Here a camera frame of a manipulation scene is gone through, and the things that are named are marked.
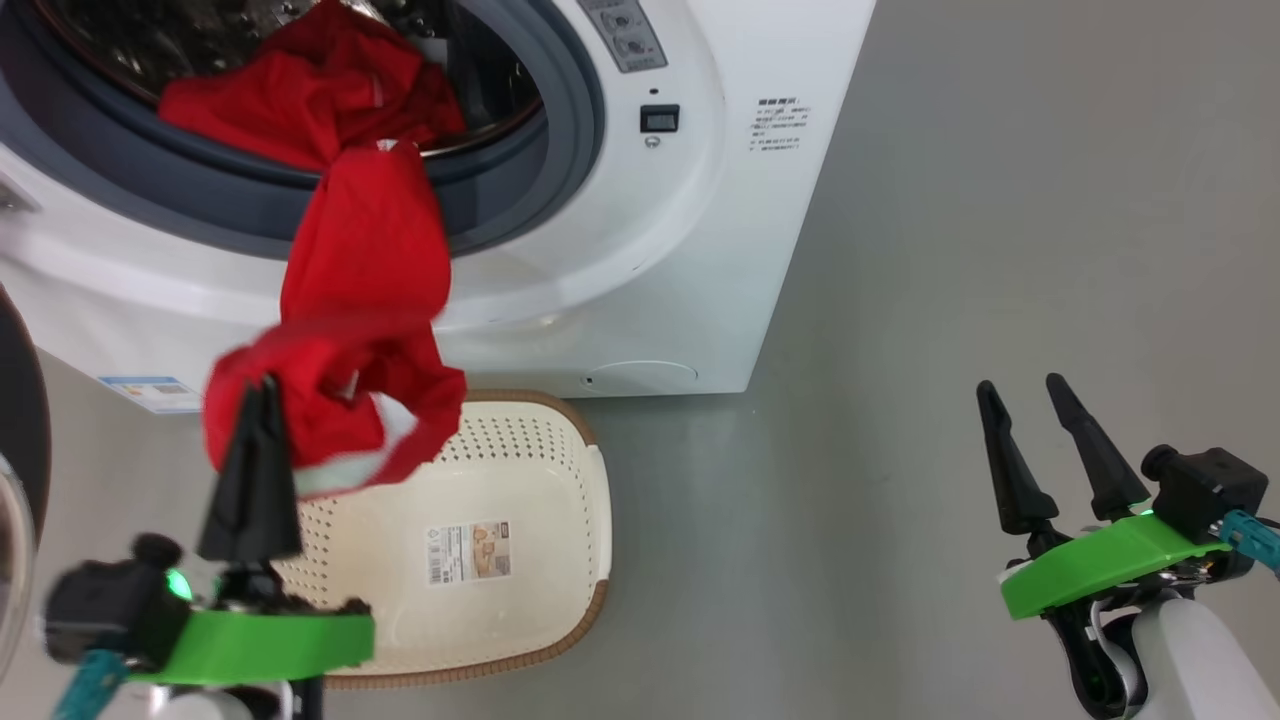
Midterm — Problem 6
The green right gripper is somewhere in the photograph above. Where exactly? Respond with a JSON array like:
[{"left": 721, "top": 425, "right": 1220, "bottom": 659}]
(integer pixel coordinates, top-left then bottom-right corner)
[{"left": 976, "top": 372, "right": 1233, "bottom": 622}]

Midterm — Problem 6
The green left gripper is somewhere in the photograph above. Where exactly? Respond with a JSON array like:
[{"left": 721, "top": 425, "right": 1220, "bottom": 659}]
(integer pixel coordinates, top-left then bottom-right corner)
[{"left": 128, "top": 376, "right": 377, "bottom": 687}]

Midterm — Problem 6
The dark round washing machine door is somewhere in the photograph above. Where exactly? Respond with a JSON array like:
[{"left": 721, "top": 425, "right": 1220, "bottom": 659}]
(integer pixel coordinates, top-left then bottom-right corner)
[{"left": 0, "top": 288, "right": 53, "bottom": 681}]

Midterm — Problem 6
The red garment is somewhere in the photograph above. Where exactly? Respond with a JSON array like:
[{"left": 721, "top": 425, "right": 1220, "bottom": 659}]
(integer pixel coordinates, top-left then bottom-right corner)
[{"left": 158, "top": 0, "right": 469, "bottom": 499}]

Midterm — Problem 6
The paper basket product label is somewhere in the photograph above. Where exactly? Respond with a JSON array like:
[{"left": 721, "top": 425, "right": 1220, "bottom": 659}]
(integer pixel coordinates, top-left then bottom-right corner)
[{"left": 425, "top": 520, "right": 513, "bottom": 587}]

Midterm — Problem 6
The cream perforated laundry basket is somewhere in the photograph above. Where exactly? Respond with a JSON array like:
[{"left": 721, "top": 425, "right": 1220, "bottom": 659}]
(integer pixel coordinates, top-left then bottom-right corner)
[{"left": 270, "top": 390, "right": 613, "bottom": 689}]

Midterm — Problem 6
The white front-load washing machine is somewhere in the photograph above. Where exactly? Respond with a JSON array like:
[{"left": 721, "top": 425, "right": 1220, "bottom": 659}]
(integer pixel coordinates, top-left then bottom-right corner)
[{"left": 0, "top": 0, "right": 878, "bottom": 416}]

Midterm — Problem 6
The blue white energy label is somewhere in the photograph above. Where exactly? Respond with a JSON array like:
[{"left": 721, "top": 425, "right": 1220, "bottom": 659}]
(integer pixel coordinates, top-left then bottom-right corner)
[{"left": 98, "top": 375, "right": 204, "bottom": 415}]

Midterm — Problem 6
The grey warning label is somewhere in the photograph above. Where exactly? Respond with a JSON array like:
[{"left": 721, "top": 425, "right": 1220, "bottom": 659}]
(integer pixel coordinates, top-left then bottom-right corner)
[{"left": 580, "top": 0, "right": 669, "bottom": 74}]

